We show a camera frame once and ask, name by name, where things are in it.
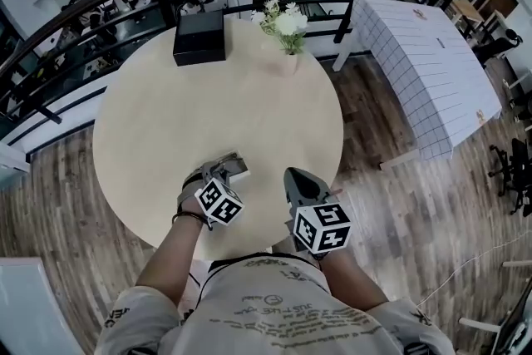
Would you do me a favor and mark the white panel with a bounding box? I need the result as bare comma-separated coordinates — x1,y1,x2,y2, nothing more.
0,257,78,355

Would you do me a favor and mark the dark wrist band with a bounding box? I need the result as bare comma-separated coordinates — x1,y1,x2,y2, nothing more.
172,210,205,224

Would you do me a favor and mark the black box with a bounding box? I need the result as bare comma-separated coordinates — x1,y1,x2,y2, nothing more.
172,9,227,67

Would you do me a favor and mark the person's left forearm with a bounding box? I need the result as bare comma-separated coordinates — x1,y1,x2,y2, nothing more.
135,214,209,304

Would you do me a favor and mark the white table frame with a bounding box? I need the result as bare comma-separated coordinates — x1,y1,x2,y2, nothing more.
459,259,532,355

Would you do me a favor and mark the white flower bouquet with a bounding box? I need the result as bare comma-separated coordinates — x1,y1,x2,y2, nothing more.
250,0,309,55

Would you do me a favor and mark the wooden desk with white legs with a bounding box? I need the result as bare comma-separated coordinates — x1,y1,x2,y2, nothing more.
448,0,487,26

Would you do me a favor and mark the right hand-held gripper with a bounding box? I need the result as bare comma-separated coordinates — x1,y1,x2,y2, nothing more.
283,166,352,255

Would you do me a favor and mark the person's white printed shirt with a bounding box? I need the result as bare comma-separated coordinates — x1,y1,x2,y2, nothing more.
93,253,458,355

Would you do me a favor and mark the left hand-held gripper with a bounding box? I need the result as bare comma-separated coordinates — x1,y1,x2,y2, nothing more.
177,160,245,230

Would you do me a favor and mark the white floor cable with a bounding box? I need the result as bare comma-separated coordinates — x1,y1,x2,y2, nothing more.
415,228,532,307

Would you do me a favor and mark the table with white grid cloth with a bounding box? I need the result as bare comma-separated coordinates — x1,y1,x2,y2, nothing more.
332,0,503,171

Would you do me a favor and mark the beige vase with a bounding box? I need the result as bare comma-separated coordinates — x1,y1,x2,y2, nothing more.
265,52,303,76

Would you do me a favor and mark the person's right forearm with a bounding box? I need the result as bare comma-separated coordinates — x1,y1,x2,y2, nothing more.
319,249,390,311

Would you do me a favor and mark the small white case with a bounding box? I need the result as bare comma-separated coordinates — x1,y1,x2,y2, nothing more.
207,151,253,184

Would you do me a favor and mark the round beige table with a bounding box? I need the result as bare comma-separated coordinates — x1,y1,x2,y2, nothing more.
91,18,345,261

